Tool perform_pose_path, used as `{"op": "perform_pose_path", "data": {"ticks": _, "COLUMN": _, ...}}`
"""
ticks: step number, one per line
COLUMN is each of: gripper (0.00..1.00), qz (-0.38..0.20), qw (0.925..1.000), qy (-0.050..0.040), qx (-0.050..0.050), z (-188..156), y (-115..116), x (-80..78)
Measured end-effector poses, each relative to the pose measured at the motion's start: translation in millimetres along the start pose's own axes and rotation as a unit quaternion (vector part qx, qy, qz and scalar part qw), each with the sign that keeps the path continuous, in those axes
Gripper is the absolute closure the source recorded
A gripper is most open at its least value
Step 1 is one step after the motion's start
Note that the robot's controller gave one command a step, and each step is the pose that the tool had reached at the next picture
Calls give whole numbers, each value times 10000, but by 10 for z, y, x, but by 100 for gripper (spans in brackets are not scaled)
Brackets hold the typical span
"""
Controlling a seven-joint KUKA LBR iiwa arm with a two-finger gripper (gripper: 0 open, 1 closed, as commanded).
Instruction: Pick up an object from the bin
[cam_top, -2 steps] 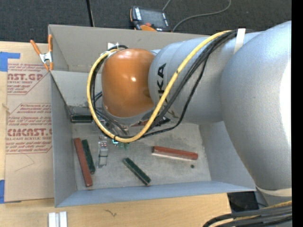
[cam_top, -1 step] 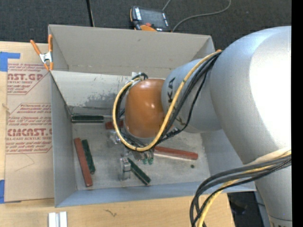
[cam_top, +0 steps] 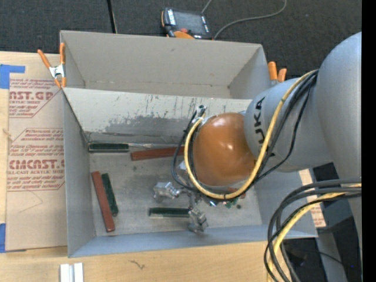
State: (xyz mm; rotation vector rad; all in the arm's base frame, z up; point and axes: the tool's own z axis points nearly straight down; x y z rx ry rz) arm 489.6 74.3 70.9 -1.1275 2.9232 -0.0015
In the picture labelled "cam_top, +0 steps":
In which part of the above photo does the brown cardboard board red print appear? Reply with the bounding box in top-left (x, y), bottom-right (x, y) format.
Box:
top-left (0, 51), bottom-right (327, 254)

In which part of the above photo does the dark green flat block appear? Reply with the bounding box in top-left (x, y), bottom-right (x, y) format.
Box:
top-left (148, 207), bottom-right (190, 218)
top-left (88, 142), bottom-right (130, 153)
top-left (100, 173), bottom-right (119, 217)

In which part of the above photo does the grey metal bin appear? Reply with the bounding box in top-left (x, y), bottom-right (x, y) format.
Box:
top-left (59, 30), bottom-right (318, 259)

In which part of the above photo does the red-brown flat block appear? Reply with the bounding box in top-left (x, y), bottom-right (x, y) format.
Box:
top-left (91, 170), bottom-right (116, 233)
top-left (130, 146), bottom-right (186, 162)

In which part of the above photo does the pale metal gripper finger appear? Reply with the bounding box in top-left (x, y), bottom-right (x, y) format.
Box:
top-left (153, 181), bottom-right (184, 203)
top-left (187, 206), bottom-right (210, 233)

